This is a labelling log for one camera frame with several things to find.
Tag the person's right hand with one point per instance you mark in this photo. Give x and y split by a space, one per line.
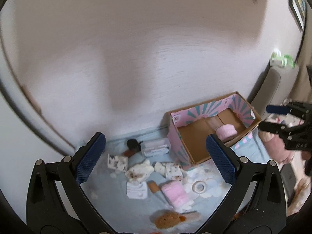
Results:
306 155

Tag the white tape roll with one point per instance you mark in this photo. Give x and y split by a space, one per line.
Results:
199 187

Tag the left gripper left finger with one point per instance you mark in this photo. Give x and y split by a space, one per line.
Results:
56 202

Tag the framed wall picture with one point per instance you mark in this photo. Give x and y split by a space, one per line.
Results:
298 9

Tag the orange round sponge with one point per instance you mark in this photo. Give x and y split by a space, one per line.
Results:
169 220

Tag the folded pink towel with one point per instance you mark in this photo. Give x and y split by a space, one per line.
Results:
176 195

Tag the green white item on chair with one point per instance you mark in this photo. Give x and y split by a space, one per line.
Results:
282 61

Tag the white patterned tissue pack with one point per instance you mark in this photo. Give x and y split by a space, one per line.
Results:
117 162

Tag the white earphone case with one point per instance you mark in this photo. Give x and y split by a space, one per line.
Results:
139 192

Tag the crumpled stained tissue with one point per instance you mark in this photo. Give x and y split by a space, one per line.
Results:
139 172

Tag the black cosmetic jar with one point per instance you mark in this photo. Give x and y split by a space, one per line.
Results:
133 145

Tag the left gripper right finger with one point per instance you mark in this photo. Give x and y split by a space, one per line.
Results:
255 202

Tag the red lip gloss tube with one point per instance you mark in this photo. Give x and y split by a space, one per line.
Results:
129 153

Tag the pink patterned cardboard box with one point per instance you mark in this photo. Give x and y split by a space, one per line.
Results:
190 126

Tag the cork stopper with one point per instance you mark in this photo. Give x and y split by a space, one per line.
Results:
154 188

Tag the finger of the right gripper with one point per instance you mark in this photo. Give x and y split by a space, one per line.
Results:
298 109
275 128

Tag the grey chair backrest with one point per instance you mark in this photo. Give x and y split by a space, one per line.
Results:
275 88

